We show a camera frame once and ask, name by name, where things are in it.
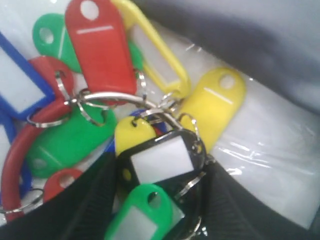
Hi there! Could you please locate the cream fabric duffel bag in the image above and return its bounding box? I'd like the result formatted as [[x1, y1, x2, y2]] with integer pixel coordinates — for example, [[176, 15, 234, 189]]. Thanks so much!
[[136, 0, 320, 114]]

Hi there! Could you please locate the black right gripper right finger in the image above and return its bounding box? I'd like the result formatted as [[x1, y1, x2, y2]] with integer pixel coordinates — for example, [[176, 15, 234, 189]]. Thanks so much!
[[196, 162, 320, 240]]

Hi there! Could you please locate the colourful key tag bunch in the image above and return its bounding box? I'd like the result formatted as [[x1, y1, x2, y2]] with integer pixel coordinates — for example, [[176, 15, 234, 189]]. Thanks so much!
[[0, 0, 247, 240]]

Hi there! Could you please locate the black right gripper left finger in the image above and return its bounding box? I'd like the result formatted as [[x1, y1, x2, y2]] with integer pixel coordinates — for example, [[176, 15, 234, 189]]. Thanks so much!
[[0, 152, 116, 240]]

